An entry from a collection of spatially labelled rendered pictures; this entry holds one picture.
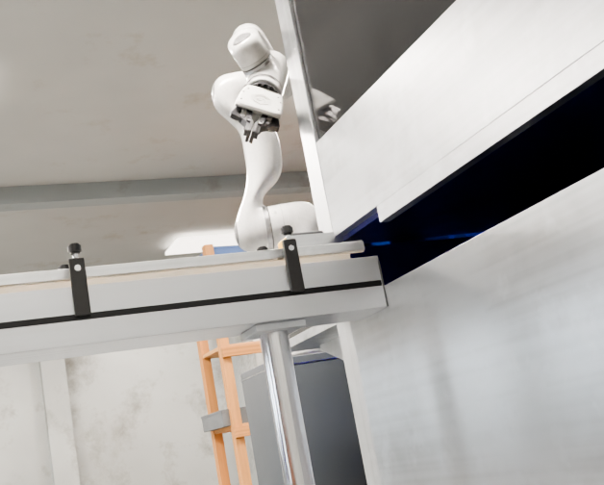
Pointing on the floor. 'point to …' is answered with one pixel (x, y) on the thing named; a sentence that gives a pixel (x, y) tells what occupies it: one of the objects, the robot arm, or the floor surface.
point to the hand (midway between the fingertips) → (251, 132)
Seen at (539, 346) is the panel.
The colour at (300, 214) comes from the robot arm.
